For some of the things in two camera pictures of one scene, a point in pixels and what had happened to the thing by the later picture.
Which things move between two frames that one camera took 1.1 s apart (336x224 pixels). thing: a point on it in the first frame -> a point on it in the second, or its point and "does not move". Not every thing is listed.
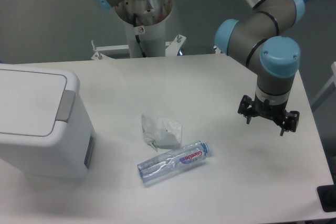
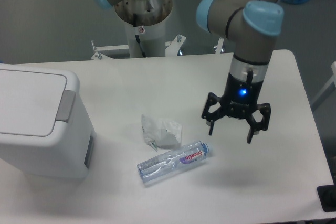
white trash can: [46, 130] does not move
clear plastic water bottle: [174, 161] does not move
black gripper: [276, 113] -> [240, 99]
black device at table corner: [327, 196] does not move
